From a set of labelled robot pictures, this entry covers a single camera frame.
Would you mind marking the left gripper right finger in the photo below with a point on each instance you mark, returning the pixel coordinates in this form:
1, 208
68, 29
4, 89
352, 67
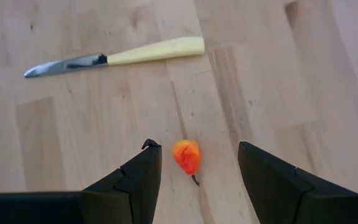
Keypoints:
272, 186

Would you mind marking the small orange pear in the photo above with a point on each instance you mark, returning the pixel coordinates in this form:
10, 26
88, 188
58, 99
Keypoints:
186, 155

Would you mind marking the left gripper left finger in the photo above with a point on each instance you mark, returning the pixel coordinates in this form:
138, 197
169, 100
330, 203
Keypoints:
141, 183

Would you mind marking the pale yellow banana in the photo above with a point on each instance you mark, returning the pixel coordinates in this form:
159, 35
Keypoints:
154, 51

